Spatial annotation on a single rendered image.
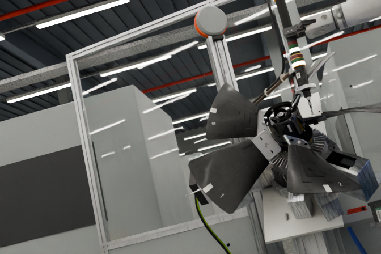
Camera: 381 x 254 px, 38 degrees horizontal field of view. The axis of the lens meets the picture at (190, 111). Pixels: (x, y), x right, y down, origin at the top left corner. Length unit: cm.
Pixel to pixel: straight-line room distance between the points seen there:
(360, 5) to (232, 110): 57
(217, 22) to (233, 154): 100
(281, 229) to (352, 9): 75
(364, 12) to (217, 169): 69
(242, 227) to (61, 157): 170
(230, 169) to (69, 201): 222
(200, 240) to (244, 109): 92
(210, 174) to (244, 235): 87
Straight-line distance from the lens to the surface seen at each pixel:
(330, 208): 181
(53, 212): 393
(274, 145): 185
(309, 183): 162
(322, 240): 193
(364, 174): 180
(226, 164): 181
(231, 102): 203
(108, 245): 292
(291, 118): 179
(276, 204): 196
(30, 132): 407
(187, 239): 273
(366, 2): 189
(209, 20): 266
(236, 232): 265
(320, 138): 193
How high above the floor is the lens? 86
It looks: 14 degrees up
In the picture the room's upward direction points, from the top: 13 degrees counter-clockwise
